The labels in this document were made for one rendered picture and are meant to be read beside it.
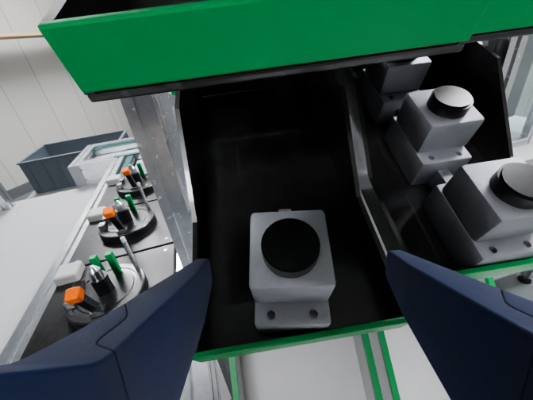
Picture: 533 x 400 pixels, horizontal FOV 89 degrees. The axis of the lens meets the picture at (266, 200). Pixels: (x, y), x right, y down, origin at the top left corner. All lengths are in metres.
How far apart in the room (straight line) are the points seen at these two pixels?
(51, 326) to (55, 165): 1.75
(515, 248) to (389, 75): 0.18
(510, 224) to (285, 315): 0.15
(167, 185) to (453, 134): 0.23
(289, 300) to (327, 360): 0.18
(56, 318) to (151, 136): 0.49
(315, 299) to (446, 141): 0.17
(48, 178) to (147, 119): 2.16
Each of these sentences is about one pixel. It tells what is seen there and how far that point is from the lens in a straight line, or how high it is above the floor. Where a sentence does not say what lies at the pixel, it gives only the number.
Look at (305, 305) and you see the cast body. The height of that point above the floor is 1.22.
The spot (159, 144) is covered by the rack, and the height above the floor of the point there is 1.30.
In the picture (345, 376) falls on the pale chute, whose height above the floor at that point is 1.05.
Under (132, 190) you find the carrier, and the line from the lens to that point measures 0.97.
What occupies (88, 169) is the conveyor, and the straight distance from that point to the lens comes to 1.51.
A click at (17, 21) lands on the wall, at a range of 4.81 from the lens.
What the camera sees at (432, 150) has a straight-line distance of 0.27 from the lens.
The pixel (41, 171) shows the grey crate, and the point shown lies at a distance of 2.36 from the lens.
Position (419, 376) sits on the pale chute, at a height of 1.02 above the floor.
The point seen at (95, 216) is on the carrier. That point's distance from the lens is 0.90.
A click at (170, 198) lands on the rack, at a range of 0.24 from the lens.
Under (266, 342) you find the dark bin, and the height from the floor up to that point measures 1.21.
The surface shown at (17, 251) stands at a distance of 1.20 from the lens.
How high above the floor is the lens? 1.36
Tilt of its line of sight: 31 degrees down
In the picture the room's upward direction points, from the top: 8 degrees counter-clockwise
